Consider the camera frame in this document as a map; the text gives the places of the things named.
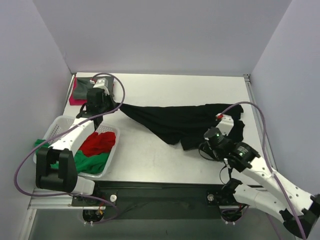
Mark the folded grey t-shirt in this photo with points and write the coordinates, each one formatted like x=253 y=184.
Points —
x=83 y=84

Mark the aluminium frame rail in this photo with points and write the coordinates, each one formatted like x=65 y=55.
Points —
x=259 y=122
x=50 y=202

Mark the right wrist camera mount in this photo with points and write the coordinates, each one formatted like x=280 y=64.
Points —
x=225 y=123

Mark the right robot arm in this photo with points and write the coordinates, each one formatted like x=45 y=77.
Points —
x=297 y=209

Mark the aluminium frame rail front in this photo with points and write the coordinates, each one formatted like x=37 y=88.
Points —
x=50 y=202

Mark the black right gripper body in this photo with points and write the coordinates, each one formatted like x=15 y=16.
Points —
x=210 y=133

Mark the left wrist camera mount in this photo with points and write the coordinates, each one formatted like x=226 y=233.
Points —
x=102 y=83

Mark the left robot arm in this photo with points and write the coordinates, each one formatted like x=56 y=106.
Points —
x=55 y=166

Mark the black t-shirt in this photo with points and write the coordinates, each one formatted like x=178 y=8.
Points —
x=176 y=124

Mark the white plastic laundry basket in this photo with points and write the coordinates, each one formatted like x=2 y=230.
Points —
x=62 y=124

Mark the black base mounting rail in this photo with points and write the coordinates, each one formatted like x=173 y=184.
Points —
x=128 y=200

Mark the green t-shirt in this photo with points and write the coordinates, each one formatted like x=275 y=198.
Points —
x=90 y=165

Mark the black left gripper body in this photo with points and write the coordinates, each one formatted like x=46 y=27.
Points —
x=110 y=101

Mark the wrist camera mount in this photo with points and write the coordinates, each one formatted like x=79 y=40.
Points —
x=225 y=123
x=102 y=83

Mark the folded magenta t-shirt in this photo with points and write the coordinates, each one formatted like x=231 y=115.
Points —
x=72 y=100

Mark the aluminium frame rail right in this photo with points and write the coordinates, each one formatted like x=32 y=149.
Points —
x=259 y=122

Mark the red t-shirt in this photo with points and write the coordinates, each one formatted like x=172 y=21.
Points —
x=98 y=143

